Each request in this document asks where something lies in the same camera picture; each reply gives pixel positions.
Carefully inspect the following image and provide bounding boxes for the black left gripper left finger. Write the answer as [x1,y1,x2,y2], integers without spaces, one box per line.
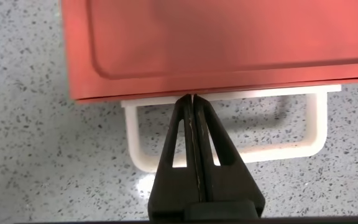
[147,94,203,221]

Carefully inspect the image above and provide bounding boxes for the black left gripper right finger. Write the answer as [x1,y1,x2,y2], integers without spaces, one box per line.
[193,94,266,218]

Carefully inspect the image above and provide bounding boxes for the red drawer with white handle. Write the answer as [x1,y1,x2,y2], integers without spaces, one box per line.
[73,76,358,174]

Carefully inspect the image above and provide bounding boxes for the red drawer case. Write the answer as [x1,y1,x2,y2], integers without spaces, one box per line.
[61,0,358,101]

